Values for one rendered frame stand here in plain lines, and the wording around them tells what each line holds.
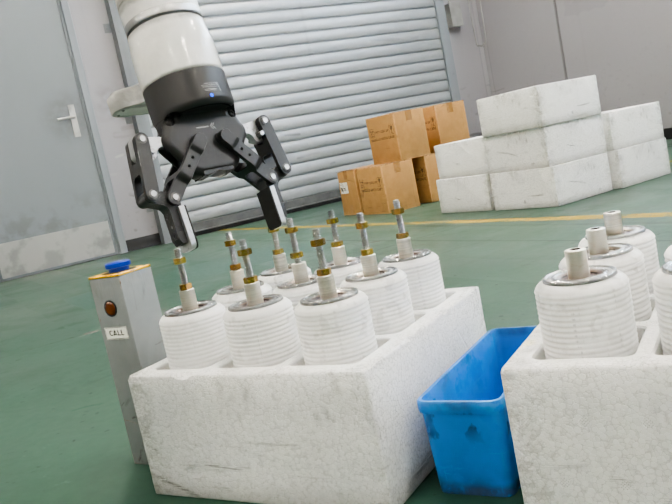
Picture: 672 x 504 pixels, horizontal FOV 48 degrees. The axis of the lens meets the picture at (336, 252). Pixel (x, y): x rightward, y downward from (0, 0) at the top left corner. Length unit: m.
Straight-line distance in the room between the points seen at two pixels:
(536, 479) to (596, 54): 6.36
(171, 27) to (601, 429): 0.55
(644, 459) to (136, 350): 0.75
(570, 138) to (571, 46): 3.70
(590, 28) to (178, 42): 6.52
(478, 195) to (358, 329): 2.93
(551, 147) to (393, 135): 1.47
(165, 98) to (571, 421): 0.49
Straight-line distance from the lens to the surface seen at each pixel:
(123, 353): 1.23
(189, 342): 1.06
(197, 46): 0.68
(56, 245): 5.94
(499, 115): 3.62
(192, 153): 0.66
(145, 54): 0.68
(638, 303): 0.92
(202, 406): 1.03
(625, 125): 3.84
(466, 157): 3.87
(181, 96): 0.66
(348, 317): 0.91
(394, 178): 4.65
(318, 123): 6.71
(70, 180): 5.98
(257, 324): 0.98
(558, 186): 3.47
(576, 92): 3.62
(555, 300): 0.79
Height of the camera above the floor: 0.43
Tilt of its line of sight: 7 degrees down
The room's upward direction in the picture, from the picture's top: 12 degrees counter-clockwise
